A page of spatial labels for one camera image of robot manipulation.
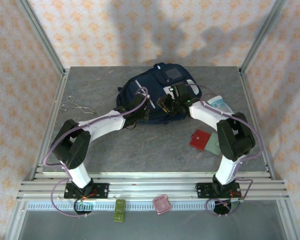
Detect navy blue backpack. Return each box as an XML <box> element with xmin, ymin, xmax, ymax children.
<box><xmin>116</xmin><ymin>62</ymin><xmax>203</xmax><ymax>126</ymax></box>

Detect red wallet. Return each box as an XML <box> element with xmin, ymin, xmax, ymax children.
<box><xmin>189</xmin><ymin>129</ymin><xmax>212</xmax><ymax>152</ymax></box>

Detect green wallet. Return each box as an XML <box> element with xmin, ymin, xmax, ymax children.
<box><xmin>204</xmin><ymin>131</ymin><xmax>222</xmax><ymax>156</ymax></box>

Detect blue white wipes pack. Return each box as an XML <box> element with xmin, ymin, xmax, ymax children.
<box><xmin>206</xmin><ymin>95</ymin><xmax>235</xmax><ymax>116</ymax></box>

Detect metal scissors clamp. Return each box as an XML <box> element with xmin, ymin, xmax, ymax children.
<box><xmin>60</xmin><ymin>96</ymin><xmax>95</xmax><ymax>115</ymax></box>

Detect pink square tray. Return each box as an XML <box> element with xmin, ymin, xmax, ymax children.
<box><xmin>152</xmin><ymin>194</ymin><xmax>172</xmax><ymax>216</ymax></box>

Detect green button box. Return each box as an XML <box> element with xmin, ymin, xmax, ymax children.
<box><xmin>112</xmin><ymin>199</ymin><xmax>127</xmax><ymax>223</ymax></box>

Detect right aluminium side rail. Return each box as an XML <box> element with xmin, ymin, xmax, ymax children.
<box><xmin>238</xmin><ymin>69</ymin><xmax>276</xmax><ymax>180</ymax></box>

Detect aluminium side rail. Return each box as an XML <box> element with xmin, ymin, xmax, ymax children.
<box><xmin>29</xmin><ymin>69</ymin><xmax>71</xmax><ymax>181</ymax></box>
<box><xmin>238</xmin><ymin>69</ymin><xmax>276</xmax><ymax>180</ymax></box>

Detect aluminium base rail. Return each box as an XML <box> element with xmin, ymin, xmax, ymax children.
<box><xmin>16</xmin><ymin>171</ymin><xmax>290</xmax><ymax>201</ymax></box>

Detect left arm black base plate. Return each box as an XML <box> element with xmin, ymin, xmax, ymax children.
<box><xmin>63</xmin><ymin>182</ymin><xmax>110</xmax><ymax>200</ymax></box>

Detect left aluminium side rail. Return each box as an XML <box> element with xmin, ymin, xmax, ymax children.
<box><xmin>29</xmin><ymin>69</ymin><xmax>71</xmax><ymax>181</ymax></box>

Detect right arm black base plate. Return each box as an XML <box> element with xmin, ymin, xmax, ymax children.
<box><xmin>194</xmin><ymin>181</ymin><xmax>241</xmax><ymax>200</ymax></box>

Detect slotted grey cable duct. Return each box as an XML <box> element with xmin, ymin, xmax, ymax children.
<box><xmin>27</xmin><ymin>201</ymin><xmax>216</xmax><ymax>211</ymax></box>

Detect right aluminium frame post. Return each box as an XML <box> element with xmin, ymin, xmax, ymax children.
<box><xmin>239</xmin><ymin>0</ymin><xmax>287</xmax><ymax>75</ymax></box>

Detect aluminium frame post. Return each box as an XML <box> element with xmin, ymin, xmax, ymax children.
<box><xmin>16</xmin><ymin>0</ymin><xmax>66</xmax><ymax>76</ymax></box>
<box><xmin>239</xmin><ymin>0</ymin><xmax>287</xmax><ymax>75</ymax></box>

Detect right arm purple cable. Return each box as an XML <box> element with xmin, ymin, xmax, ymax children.
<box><xmin>186</xmin><ymin>83</ymin><xmax>263</xmax><ymax>217</ymax></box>

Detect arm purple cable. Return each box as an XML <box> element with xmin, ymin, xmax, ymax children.
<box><xmin>43</xmin><ymin>86</ymin><xmax>150</xmax><ymax>218</ymax></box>
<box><xmin>186</xmin><ymin>83</ymin><xmax>263</xmax><ymax>217</ymax></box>

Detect left aluminium frame post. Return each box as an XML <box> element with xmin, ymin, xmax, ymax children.
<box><xmin>16</xmin><ymin>0</ymin><xmax>66</xmax><ymax>76</ymax></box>

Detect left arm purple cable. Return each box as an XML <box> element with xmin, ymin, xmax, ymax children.
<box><xmin>43</xmin><ymin>86</ymin><xmax>150</xmax><ymax>218</ymax></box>

